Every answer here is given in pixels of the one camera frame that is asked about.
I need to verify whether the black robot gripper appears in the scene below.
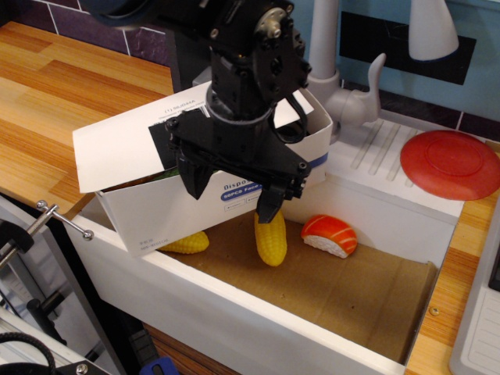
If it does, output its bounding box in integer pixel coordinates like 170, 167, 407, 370
165, 109, 312, 224

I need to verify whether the white cardboard face mask box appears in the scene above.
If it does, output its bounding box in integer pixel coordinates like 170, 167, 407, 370
72, 80, 334, 259

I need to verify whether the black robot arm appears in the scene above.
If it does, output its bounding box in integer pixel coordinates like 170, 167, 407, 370
84, 1, 311, 223

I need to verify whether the green item inside box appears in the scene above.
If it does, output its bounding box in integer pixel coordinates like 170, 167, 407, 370
152, 168, 179, 181

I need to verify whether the yellow toy corn cob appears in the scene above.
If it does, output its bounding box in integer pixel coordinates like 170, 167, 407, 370
254, 211, 288, 266

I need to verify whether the yellow toy corn under box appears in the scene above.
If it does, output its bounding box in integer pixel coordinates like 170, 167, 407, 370
158, 231, 209, 255

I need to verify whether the salmon sushi toy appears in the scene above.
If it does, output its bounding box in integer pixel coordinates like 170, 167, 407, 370
301, 214, 358, 259

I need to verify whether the white toy sink unit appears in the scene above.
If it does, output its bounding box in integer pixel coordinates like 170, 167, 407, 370
64, 109, 489, 375

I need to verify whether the grey toy faucet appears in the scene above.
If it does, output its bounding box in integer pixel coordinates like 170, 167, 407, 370
305, 0, 388, 145

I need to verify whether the brown cardboard sink liner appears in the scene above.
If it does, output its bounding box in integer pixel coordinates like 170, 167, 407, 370
175, 214, 438, 363

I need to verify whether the red plastic plate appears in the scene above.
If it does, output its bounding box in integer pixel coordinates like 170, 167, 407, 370
400, 130, 499, 201

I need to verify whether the metal clamp with black body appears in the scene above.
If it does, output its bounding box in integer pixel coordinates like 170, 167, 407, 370
1, 198, 99, 352

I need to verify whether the white cone lamp shade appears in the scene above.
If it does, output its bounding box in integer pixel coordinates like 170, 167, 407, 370
409, 0, 459, 62

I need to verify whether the grey appliance at right edge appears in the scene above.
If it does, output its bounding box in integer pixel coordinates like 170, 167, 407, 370
448, 234, 500, 375

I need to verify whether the blue clamp handle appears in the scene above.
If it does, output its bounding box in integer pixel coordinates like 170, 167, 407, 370
139, 357, 180, 375

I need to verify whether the black cable loop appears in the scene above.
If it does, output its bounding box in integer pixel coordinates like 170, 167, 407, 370
0, 331, 58, 375

